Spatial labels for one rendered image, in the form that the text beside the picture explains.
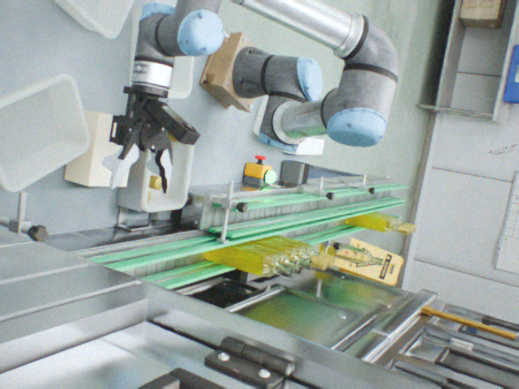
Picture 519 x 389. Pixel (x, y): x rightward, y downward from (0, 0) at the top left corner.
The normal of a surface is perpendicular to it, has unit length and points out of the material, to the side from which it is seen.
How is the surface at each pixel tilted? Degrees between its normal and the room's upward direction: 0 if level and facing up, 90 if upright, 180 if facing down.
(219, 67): 90
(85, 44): 0
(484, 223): 90
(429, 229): 90
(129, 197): 90
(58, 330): 0
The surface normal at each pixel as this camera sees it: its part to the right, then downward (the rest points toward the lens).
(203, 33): 0.70, 0.15
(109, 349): 0.16, -0.98
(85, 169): -0.48, 0.00
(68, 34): 0.86, 0.21
